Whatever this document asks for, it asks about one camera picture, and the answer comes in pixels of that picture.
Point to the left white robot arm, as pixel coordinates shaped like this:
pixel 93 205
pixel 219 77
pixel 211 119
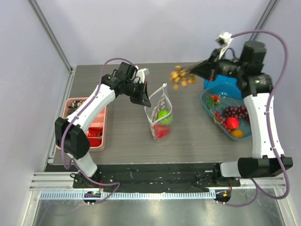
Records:
pixel 70 132

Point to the clear zip top bag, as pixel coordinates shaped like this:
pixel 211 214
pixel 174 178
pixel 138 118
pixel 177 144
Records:
pixel 159 101

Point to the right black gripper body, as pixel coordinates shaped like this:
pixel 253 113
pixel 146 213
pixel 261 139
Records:
pixel 214 65

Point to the blue transparent plastic container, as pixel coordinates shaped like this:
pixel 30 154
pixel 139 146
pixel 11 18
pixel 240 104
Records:
pixel 223 103

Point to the red toy in tray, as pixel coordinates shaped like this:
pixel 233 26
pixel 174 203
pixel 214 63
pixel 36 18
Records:
pixel 95 142

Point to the right aluminium frame post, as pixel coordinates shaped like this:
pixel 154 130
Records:
pixel 271 5

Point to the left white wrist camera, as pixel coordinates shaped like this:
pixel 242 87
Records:
pixel 140 75

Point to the red toy teeth piece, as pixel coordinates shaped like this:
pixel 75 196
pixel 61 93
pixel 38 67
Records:
pixel 94 132

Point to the blue folded cloth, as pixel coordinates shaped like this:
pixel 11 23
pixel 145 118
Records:
pixel 225 81

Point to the red apple toy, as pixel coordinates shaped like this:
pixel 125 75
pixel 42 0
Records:
pixel 161 131

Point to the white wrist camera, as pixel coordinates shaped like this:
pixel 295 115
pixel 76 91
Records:
pixel 224 40
pixel 140 75

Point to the dark purple grape bunch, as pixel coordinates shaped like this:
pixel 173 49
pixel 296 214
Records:
pixel 239 112

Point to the green watermelon ball toy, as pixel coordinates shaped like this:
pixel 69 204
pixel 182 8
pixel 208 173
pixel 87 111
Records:
pixel 165 117

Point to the pink compartment tray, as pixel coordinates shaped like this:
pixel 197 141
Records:
pixel 99 121

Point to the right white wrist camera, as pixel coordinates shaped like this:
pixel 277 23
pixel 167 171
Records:
pixel 224 40

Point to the aluminium frame post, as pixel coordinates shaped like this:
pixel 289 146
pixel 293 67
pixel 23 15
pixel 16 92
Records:
pixel 271 5
pixel 45 25

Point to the left aluminium frame post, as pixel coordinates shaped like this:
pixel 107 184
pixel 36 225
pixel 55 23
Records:
pixel 45 25

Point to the yellow-brown longan bunch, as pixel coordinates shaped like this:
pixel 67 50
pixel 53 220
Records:
pixel 182 75

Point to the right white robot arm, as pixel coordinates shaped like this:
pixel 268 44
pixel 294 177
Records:
pixel 268 158

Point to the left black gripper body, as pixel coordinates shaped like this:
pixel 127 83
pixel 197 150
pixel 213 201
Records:
pixel 133 90

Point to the white slotted cable duct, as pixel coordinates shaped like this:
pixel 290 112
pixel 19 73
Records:
pixel 93 195

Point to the small red grape sprig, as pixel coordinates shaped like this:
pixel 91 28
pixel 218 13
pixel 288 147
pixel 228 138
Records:
pixel 219 119

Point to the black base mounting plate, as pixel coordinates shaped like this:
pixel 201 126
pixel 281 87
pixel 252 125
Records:
pixel 162 178

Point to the red textured ball fruit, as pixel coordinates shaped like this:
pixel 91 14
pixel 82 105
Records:
pixel 232 123

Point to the orange toy fruit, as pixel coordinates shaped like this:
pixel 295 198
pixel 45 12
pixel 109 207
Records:
pixel 237 133

